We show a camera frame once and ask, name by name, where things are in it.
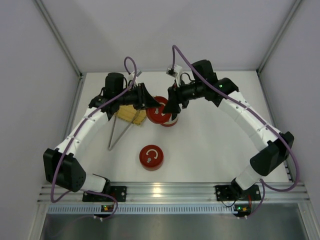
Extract steel red bowl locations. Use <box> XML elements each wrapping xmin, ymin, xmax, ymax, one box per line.
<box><xmin>160</xmin><ymin>114</ymin><xmax>179</xmax><ymax>127</ymax></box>

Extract red lid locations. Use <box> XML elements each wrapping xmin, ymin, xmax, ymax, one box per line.
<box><xmin>145</xmin><ymin>96</ymin><xmax>172</xmax><ymax>124</ymax></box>
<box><xmin>139</xmin><ymin>144</ymin><xmax>164</xmax><ymax>171</ymax></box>

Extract metal tongs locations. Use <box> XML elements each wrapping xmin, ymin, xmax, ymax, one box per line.
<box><xmin>107</xmin><ymin>111</ymin><xmax>140</xmax><ymax>151</ymax></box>

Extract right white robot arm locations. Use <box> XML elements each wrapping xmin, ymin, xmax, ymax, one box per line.
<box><xmin>163</xmin><ymin>60</ymin><xmax>294</xmax><ymax>198</ymax></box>

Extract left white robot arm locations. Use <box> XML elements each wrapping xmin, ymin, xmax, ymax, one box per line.
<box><xmin>43</xmin><ymin>72</ymin><xmax>160</xmax><ymax>194</ymax></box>

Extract bamboo mat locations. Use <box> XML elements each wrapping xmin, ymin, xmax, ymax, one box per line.
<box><xmin>116</xmin><ymin>105</ymin><xmax>147</xmax><ymax>126</ymax></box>

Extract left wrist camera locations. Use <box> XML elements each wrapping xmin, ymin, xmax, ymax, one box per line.
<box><xmin>126</xmin><ymin>70</ymin><xmax>142</xmax><ymax>87</ymax></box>

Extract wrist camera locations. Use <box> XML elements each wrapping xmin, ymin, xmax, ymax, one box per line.
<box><xmin>166</xmin><ymin>64</ymin><xmax>183</xmax><ymax>78</ymax></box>
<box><xmin>126</xmin><ymin>70</ymin><xmax>142</xmax><ymax>87</ymax></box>

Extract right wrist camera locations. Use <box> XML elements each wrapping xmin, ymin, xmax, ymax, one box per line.
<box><xmin>166</xmin><ymin>64</ymin><xmax>183</xmax><ymax>78</ymax></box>

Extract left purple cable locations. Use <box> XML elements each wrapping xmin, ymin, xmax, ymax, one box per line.
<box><xmin>49</xmin><ymin>56</ymin><xmax>138</xmax><ymax>221</ymax></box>

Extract purple cable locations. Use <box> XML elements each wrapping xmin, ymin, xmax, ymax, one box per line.
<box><xmin>49</xmin><ymin>56</ymin><xmax>138</xmax><ymax>221</ymax></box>
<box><xmin>171</xmin><ymin>44</ymin><xmax>301</xmax><ymax>218</ymax></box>

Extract aluminium rail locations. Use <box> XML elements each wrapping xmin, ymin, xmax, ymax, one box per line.
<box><xmin>36</xmin><ymin>182</ymin><xmax>310</xmax><ymax>204</ymax></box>

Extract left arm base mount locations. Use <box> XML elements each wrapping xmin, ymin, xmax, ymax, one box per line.
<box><xmin>82</xmin><ymin>185</ymin><xmax>127</xmax><ymax>203</ymax></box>

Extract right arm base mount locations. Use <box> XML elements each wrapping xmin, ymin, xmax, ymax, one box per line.
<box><xmin>214</xmin><ymin>184</ymin><xmax>262</xmax><ymax>203</ymax></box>

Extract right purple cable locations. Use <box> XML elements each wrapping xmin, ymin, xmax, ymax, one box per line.
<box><xmin>171</xmin><ymin>44</ymin><xmax>301</xmax><ymax>218</ymax></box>

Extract slotted cable duct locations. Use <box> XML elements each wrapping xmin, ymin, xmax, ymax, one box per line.
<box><xmin>47</xmin><ymin>204</ymin><xmax>236</xmax><ymax>215</ymax></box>

